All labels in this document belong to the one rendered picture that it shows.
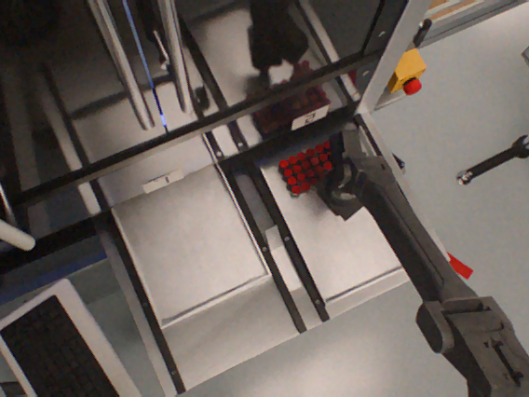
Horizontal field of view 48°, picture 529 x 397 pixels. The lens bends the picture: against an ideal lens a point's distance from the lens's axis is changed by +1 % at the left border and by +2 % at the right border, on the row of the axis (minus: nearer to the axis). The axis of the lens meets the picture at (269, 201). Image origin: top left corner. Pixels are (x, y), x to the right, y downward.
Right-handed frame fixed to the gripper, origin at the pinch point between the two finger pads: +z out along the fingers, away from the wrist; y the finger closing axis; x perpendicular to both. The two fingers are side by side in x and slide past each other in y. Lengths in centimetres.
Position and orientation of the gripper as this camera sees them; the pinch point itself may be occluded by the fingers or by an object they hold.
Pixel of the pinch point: (333, 203)
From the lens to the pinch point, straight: 133.1
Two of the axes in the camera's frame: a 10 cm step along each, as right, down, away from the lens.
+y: -6.4, -7.6, 1.4
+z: -0.7, 2.4, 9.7
